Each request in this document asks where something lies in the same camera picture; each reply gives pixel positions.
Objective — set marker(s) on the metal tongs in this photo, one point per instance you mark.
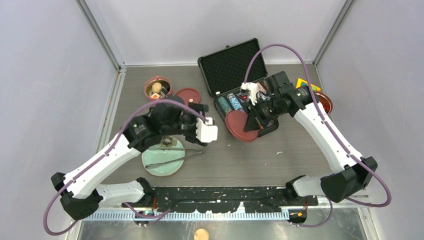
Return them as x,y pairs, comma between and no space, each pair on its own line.
171,155

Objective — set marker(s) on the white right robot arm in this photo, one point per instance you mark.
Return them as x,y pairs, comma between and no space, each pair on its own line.
350,170

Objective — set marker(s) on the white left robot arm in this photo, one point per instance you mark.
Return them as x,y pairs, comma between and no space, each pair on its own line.
81,192

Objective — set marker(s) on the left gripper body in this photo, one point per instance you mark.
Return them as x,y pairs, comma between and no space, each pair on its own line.
189,123

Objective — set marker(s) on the round beige object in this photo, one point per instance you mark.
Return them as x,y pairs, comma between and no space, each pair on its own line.
201,234

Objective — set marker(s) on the red lunch box with food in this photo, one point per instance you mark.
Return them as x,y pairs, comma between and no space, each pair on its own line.
157,88

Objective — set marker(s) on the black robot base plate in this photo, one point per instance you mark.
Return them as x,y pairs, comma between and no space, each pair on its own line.
254,199

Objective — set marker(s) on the black poker chip case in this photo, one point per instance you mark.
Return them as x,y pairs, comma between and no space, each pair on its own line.
237,79

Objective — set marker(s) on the red steel-lined lunch box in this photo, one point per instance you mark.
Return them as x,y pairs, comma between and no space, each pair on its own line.
325,101

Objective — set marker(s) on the light green ceramic plate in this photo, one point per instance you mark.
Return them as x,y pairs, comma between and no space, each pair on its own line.
163,171

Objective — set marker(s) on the red lunch box lid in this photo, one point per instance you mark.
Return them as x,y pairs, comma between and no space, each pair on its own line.
189,95
235,122

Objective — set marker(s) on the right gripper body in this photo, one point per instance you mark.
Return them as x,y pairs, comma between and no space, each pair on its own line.
268,108

